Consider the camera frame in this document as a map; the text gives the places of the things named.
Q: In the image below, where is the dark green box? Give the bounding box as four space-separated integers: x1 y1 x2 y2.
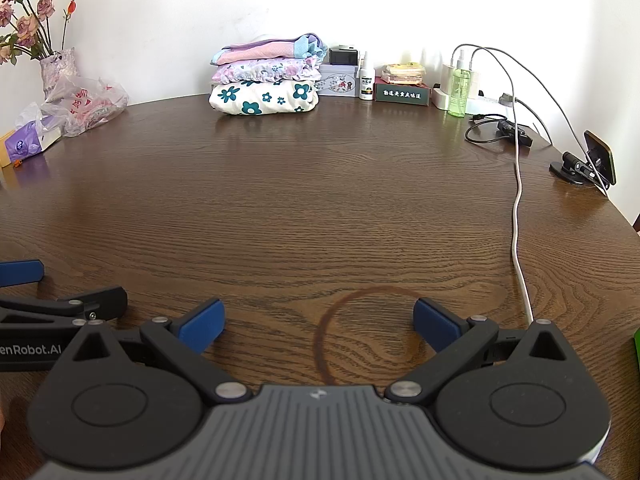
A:
374 81 431 107

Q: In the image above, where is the purple tissue pack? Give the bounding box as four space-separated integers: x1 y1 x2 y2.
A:
4 102 65 160

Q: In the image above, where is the pale crinkled vase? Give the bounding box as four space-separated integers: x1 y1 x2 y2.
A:
40 47 81 101

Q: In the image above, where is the green spray bottle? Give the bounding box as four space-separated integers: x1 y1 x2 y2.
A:
447 50 473 118

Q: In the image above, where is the grey phone cable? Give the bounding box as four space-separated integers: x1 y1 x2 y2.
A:
451 44 611 196

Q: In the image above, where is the white charger block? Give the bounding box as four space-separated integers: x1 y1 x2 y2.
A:
441 62 483 92

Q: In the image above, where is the pink and blue garment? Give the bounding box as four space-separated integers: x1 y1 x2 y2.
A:
209 32 328 67

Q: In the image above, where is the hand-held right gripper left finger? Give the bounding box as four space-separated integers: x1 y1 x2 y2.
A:
65 298 253 404

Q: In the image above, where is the purple floral frilled garment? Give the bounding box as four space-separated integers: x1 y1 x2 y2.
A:
211 55 323 85

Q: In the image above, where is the grey plug cable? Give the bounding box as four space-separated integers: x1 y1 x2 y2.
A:
499 91 553 145

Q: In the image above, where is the clear red-printed plastic bag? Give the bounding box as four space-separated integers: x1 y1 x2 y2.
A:
41 76 130 137

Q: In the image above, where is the small black device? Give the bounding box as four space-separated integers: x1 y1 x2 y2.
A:
328 46 360 66

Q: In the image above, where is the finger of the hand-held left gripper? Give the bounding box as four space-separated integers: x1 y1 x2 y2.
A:
0 259 45 290
0 286 129 330

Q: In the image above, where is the printed tin box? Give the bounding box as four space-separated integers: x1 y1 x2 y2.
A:
315 63 362 95

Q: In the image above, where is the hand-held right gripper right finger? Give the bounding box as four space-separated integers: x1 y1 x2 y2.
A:
384 297 569 405

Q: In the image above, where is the white spray bottle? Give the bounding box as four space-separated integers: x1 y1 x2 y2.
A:
358 51 376 101

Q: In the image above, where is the dried rose bouquet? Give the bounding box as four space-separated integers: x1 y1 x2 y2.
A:
0 0 78 66

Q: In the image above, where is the cream teal floral garment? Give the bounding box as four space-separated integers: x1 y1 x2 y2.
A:
208 79 320 117

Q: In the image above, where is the smartphone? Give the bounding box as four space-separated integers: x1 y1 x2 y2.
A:
582 130 617 186

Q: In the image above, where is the black cable with clip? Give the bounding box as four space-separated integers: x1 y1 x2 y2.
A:
464 112 533 148

